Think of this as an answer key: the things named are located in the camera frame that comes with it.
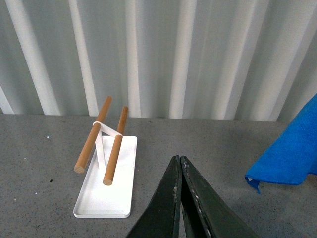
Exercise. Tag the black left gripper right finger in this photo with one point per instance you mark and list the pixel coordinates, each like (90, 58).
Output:
(205, 214)

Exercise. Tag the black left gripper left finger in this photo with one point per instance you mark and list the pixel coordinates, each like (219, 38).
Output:
(161, 218)

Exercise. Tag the blue microfiber cloth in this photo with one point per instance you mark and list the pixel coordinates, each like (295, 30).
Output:
(293, 155)

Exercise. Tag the white rack with wooden bars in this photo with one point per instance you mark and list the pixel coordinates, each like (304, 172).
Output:
(108, 161)

